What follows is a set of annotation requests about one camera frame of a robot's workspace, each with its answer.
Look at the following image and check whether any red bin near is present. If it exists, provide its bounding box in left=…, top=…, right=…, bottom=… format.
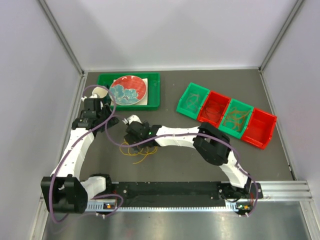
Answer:
left=241, top=108, right=277, bottom=150

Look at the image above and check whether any cream paper cup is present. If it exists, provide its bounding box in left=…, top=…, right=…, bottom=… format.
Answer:
left=91, top=86, right=108, bottom=99

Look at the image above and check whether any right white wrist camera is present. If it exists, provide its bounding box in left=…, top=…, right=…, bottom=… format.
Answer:
left=122, top=114, right=142, bottom=125

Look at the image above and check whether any slotted cable duct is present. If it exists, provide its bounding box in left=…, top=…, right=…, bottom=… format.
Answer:
left=84, top=201, right=253, bottom=213

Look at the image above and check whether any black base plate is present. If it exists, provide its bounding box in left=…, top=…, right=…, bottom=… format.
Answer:
left=84, top=181, right=265, bottom=208

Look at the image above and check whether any green plastic tray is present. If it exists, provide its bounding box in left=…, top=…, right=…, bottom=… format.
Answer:
left=97, top=72, right=161, bottom=111

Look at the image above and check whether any red blue floral plate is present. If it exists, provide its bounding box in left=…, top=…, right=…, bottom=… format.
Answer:
left=108, top=74, right=148, bottom=106

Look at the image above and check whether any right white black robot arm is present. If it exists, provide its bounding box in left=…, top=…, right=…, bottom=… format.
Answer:
left=124, top=121, right=259, bottom=200

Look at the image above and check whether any red bin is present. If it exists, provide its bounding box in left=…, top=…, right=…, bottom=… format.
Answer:
left=241, top=108, right=277, bottom=150
left=196, top=90, right=231, bottom=128

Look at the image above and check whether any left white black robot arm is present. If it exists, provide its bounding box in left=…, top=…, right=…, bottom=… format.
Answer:
left=40, top=95, right=119, bottom=214

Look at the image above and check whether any yellow cable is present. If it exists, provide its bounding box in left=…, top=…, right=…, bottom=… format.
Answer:
left=119, top=141, right=159, bottom=165

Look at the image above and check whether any green bin far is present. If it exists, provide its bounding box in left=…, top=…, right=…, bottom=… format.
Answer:
left=176, top=82, right=210, bottom=120

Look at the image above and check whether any aluminium frame rail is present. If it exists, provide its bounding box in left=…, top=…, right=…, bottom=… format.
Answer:
left=260, top=180, right=313, bottom=202

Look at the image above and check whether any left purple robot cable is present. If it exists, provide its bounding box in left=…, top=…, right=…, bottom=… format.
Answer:
left=49, top=84, right=125, bottom=224

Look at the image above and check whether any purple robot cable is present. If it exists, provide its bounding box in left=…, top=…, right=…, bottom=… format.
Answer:
left=104, top=117, right=260, bottom=217
left=49, top=84, right=125, bottom=224

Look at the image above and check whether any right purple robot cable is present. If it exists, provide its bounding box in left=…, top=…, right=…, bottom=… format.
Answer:
left=104, top=117, right=260, bottom=217

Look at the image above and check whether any green bin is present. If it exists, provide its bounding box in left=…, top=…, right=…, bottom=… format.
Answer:
left=176, top=82, right=210, bottom=120
left=218, top=98, right=254, bottom=139

